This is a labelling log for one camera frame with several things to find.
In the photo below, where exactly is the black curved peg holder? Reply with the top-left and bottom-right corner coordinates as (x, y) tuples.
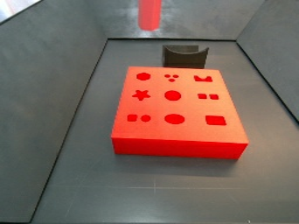
(163, 45), (210, 69)

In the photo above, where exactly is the red shape sorter block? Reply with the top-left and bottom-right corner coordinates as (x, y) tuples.
(111, 66), (248, 159)

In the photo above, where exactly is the red hexagon peg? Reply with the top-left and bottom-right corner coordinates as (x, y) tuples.
(138, 0), (163, 31)

